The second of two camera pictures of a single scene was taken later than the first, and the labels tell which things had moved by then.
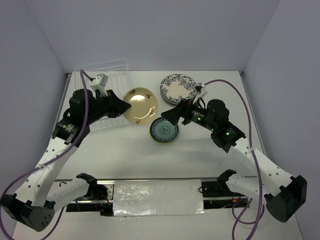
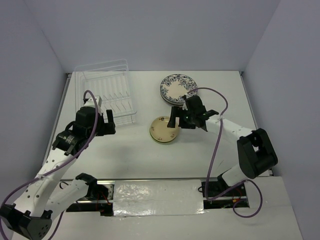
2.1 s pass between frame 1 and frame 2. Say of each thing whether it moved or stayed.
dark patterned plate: stayed
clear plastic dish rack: stayed
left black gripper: moved
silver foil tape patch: stayed
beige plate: moved
